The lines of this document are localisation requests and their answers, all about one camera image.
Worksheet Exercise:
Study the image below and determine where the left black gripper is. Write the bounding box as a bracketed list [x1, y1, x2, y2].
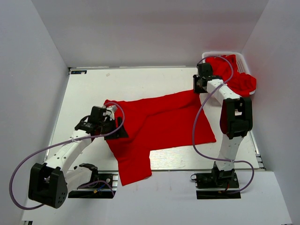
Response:
[99, 116, 129, 140]

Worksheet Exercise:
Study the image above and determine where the red t shirt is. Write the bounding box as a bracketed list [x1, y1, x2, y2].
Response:
[106, 90, 216, 185]

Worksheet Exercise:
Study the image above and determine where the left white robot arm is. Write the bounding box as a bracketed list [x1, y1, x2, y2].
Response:
[28, 102, 128, 209]

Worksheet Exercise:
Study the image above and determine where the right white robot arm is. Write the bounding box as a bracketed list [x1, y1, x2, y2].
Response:
[193, 63, 253, 187]

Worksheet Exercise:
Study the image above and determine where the red shirts pile in basket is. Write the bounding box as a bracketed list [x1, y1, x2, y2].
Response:
[205, 54, 256, 97]

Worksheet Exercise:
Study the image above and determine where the white plastic basket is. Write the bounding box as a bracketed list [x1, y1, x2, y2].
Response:
[202, 52, 255, 95]

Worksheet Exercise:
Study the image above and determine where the blue table label sticker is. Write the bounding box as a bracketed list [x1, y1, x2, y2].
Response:
[71, 70, 87, 75]

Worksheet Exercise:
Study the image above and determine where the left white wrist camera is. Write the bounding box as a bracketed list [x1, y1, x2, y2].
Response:
[105, 105, 118, 120]

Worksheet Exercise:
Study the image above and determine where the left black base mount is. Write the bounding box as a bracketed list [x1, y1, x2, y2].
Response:
[68, 164, 119, 199]

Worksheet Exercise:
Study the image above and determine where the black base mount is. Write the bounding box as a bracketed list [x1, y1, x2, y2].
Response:
[68, 164, 119, 199]
[190, 172, 241, 200]

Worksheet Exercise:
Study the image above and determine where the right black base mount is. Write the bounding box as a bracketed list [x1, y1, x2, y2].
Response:
[190, 172, 241, 200]

